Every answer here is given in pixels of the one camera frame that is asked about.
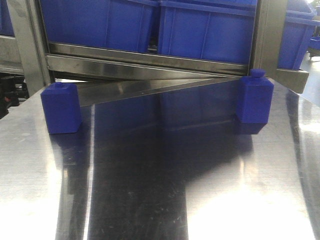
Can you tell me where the blue plastic bin middle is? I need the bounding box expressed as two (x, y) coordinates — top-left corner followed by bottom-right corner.
(157, 0), (256, 65)

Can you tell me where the blue plastic bin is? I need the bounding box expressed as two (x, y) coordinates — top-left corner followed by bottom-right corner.
(277, 8), (320, 70)
(40, 0), (159, 53)
(157, 0), (256, 65)

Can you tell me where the blue plastic bin right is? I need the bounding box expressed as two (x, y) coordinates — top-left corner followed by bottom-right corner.
(277, 8), (320, 70)

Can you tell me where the blue plastic bin left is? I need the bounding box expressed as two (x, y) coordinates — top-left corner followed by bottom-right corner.
(40, 0), (159, 53)

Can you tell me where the blue bin far left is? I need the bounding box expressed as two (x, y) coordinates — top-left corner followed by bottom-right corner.
(0, 0), (15, 37)

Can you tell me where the stainless steel shelf rack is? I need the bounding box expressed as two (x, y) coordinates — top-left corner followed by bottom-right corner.
(0, 0), (309, 95)

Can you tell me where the blue block part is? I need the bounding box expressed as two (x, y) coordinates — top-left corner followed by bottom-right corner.
(236, 68), (274, 135)
(40, 82), (82, 135)

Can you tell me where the black equipment with red button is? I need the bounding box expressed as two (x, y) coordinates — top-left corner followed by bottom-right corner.
(0, 73), (30, 119)

